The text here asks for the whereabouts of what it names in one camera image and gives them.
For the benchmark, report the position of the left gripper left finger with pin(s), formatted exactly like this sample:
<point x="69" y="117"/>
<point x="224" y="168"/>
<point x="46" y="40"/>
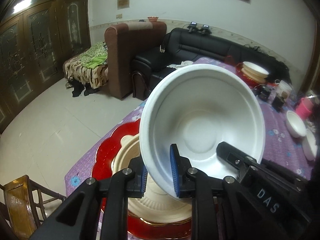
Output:
<point x="97" y="207"/>

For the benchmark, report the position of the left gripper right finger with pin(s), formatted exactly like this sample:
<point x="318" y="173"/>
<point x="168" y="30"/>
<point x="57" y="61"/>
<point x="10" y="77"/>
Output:
<point x="219" y="206"/>

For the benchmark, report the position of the small white foam bowl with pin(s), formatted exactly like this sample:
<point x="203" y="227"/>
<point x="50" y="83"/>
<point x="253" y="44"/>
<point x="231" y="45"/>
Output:
<point x="295" y="125"/>

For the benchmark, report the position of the large white foam bowl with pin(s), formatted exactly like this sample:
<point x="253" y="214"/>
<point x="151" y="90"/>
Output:
<point x="158" y="165"/>

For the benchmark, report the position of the wooden chair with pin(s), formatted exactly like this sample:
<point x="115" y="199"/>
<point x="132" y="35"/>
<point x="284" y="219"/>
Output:
<point x="23" y="206"/>

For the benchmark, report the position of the near red tray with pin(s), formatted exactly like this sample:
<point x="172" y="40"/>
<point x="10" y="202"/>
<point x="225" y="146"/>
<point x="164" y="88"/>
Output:
<point x="130" y="183"/>

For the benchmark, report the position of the red tray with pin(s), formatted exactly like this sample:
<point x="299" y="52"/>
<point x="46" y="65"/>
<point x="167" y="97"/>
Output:
<point x="248" y="81"/>
<point x="130" y="183"/>

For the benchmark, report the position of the near beige bowl stack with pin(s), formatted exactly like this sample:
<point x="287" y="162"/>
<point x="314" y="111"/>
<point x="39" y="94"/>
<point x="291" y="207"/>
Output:
<point x="155" y="206"/>

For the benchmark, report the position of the beige bowl stack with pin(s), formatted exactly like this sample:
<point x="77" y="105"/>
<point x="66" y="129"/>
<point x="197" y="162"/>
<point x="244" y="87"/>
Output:
<point x="254" y="72"/>
<point x="155" y="206"/>

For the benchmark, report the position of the pink knit-sleeved bottle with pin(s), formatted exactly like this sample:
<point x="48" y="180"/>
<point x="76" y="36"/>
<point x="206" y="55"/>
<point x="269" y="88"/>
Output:
<point x="305" y="107"/>

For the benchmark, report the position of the black motor with gear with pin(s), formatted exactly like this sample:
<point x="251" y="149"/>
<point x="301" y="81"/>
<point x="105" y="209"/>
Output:
<point x="264" y="93"/>

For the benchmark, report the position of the white plastic jar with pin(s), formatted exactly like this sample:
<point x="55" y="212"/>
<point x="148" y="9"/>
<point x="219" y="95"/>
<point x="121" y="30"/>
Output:
<point x="284" y="89"/>

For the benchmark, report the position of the far red tray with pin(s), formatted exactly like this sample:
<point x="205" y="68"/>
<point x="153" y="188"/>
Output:
<point x="248" y="81"/>

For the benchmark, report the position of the far beige bowl stack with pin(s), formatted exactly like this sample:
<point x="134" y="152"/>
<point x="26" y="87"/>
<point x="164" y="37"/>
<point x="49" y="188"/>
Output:
<point x="254" y="72"/>

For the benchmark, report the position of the patterned blanket pile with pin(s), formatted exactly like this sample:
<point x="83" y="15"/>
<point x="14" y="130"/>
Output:
<point x="89" y="67"/>

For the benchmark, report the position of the black leather sofa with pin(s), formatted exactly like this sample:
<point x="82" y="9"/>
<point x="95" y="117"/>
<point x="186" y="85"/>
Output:
<point x="152" y="66"/>

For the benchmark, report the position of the brown armchair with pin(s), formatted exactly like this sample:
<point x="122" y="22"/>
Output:
<point x="124" y="41"/>

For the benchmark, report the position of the dark wooden wardrobe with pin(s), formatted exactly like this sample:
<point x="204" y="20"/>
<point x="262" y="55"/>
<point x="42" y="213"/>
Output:
<point x="37" y="37"/>

